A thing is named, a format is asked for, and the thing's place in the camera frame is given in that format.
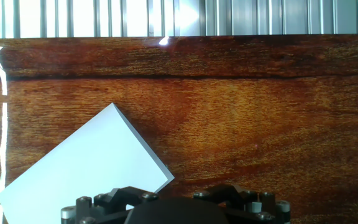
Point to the white paper sheet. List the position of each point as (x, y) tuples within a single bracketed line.
[(85, 165)]

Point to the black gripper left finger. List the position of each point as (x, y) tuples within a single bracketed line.
[(117, 199)]

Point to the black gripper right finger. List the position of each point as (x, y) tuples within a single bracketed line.
[(228, 194)]

